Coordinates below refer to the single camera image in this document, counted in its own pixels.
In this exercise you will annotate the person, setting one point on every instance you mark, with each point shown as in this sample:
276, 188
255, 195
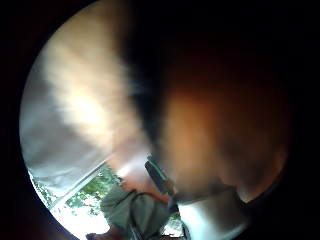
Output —
146, 213

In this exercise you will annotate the green trees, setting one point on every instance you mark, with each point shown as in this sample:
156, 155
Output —
95, 188

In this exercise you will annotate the orange white black furry soft toy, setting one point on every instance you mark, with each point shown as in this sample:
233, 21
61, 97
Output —
186, 133

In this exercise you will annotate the white roof beam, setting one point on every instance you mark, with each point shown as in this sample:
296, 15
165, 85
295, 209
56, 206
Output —
78, 185

